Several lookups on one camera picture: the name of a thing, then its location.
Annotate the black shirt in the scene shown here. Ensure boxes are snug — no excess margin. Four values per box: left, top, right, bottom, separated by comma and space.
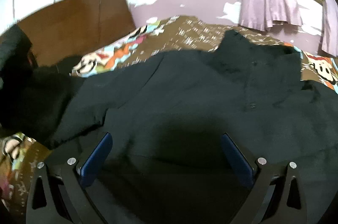
50, 30, 337, 223

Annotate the pile of dark clothes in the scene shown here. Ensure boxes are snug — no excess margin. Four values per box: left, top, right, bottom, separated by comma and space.
1, 25, 84, 145

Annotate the colourful cartoon bedspread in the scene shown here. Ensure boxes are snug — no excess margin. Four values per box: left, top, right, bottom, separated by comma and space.
0, 15, 338, 215

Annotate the pink right curtain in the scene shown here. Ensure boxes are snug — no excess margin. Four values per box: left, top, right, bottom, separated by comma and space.
321, 0, 338, 57

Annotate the wooden headboard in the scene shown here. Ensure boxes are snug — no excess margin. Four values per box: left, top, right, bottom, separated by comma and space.
18, 0, 136, 65

